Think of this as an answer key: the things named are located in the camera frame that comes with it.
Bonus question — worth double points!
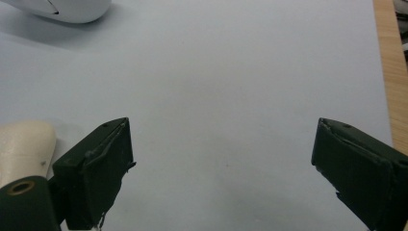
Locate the cream rounded plastic object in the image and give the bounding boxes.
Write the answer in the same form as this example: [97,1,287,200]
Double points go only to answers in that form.
[0,120,58,190]

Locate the white rounded plastic object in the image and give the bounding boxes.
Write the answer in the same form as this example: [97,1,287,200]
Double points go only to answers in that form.
[0,0,113,24]

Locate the light wooden table edge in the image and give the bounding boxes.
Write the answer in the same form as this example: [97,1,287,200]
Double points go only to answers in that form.
[372,0,408,157]

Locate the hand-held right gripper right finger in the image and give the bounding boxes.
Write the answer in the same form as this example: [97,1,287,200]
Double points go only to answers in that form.
[310,117,408,231]

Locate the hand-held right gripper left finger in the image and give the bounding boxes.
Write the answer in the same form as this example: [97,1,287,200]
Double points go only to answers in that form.
[52,116,138,231]

